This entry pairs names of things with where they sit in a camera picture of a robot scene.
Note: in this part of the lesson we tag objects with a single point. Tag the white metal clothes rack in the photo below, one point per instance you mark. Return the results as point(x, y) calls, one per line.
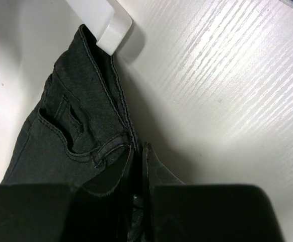
point(107, 20)

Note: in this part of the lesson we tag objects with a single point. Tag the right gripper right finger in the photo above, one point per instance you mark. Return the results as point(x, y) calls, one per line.
point(174, 211)

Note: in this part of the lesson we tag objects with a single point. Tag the black trousers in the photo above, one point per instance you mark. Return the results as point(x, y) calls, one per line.
point(80, 133)

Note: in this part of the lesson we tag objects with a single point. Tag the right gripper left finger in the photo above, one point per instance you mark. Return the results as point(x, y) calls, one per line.
point(53, 211)

